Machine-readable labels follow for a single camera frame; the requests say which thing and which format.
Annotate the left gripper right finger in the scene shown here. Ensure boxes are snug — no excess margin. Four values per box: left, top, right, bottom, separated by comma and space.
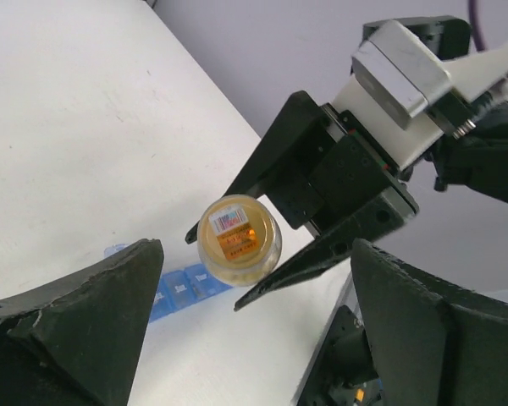
351, 239, 508, 405

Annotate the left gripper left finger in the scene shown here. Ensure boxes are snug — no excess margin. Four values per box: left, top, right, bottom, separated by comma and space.
0, 239, 164, 405

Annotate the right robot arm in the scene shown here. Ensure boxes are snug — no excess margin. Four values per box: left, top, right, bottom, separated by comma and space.
227, 16, 508, 310

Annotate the amber pill bottle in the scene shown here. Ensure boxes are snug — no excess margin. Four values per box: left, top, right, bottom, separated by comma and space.
194, 195, 282, 287

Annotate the blue weekly pill organizer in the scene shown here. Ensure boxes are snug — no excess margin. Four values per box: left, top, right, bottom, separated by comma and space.
102, 243, 234, 325

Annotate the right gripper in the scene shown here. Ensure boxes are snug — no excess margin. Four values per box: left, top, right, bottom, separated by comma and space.
184, 90, 420, 313

